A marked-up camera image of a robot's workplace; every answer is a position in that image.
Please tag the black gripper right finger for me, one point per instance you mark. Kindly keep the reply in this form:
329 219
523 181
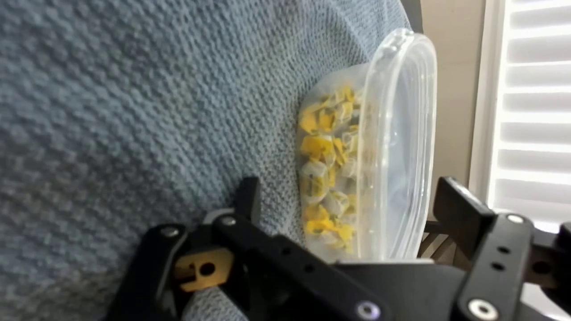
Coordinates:
459 212

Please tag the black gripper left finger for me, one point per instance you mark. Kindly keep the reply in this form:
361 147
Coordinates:
247 201

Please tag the yellow candies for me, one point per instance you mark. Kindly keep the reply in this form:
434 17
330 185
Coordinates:
327 147

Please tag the clear plastic lunchbox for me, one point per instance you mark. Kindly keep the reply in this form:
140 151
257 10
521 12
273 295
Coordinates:
396 133

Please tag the blue towel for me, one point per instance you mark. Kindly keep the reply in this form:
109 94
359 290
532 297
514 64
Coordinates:
123 115

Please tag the white window blinds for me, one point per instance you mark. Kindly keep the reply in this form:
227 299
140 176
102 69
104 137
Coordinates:
521 137

